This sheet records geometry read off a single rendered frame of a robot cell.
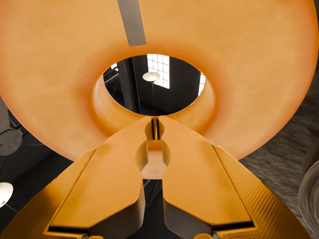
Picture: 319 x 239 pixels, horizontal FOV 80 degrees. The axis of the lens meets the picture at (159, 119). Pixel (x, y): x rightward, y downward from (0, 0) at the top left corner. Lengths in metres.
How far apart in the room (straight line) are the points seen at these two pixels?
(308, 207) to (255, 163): 0.22
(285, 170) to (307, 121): 0.18
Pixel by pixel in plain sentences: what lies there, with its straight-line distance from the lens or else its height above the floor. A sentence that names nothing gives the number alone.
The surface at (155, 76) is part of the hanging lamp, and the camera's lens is 6.99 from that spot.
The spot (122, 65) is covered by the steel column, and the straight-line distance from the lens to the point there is 4.69.
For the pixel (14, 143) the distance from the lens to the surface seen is 3.00.
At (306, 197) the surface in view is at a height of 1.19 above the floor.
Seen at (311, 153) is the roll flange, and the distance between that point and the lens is 0.48.
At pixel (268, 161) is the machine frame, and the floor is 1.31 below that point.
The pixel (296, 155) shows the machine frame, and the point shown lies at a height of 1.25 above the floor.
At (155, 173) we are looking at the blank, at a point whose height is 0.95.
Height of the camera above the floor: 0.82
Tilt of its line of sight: 44 degrees up
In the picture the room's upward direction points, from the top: 176 degrees clockwise
